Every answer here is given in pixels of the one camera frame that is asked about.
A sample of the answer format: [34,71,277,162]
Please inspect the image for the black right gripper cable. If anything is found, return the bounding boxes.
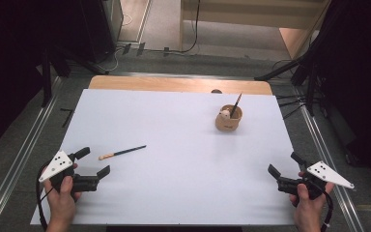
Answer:
[321,188,335,232]

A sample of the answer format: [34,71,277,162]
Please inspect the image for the black curtain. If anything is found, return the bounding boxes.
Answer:
[312,0,371,191]
[0,0,88,158]

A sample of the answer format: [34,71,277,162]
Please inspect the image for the white floor cable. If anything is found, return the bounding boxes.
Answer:
[101,14,133,73]

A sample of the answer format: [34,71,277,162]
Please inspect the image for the dark pen with tan cap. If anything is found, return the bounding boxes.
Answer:
[98,144,148,161]

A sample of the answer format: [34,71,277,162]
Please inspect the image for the dark cabinet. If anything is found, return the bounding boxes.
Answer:
[76,0,125,63]

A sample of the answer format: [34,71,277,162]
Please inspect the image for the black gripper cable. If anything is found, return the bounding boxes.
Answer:
[34,161,50,232]
[321,188,335,232]

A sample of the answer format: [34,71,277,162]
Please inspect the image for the black metal stand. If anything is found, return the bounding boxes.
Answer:
[40,43,110,109]
[254,47,325,120]

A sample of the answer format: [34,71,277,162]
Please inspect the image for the black floor cable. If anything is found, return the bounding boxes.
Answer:
[143,0,202,55]

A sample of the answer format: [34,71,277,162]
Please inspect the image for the dark pen with tan tip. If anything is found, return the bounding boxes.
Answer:
[229,93,243,119]

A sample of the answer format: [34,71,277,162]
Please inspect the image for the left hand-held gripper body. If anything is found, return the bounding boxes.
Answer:
[38,150,101,194]

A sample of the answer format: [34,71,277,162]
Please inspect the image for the white table mat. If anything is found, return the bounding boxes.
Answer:
[29,89,300,226]

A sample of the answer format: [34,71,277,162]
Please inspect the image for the light wooden shelf unit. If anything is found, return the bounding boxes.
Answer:
[178,0,332,61]

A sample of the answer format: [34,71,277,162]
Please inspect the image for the person's left hand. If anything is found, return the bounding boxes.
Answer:
[42,163,82,220]

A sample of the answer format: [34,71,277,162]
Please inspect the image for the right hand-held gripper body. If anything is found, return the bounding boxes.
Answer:
[275,160,356,201]

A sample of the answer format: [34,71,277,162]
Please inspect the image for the metal floor rail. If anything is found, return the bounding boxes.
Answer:
[0,76,63,232]
[294,86,365,232]

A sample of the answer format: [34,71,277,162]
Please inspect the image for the wooden table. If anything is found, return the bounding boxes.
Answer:
[87,74,273,97]

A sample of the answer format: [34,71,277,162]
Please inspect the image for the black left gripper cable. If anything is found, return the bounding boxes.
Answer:
[34,161,50,232]

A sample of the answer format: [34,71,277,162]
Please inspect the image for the person's right hand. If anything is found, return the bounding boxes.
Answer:
[289,171,335,224]

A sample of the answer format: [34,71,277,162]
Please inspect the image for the wooden pen holder with bear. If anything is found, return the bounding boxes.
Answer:
[214,103,243,132]

